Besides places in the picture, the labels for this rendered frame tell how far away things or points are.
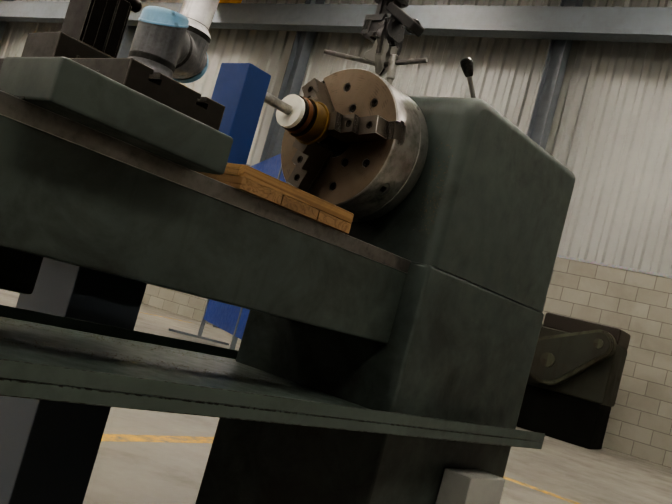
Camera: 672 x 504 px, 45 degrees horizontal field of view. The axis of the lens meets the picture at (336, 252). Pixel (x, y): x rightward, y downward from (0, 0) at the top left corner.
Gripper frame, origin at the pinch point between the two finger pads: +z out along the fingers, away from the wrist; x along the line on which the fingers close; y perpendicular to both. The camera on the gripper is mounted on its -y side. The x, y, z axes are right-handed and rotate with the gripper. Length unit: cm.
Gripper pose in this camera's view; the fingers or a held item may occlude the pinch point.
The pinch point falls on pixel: (381, 71)
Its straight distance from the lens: 205.3
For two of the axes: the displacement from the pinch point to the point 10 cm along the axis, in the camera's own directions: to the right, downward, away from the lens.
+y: -7.5, -1.5, 6.4
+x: -6.0, -2.3, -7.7
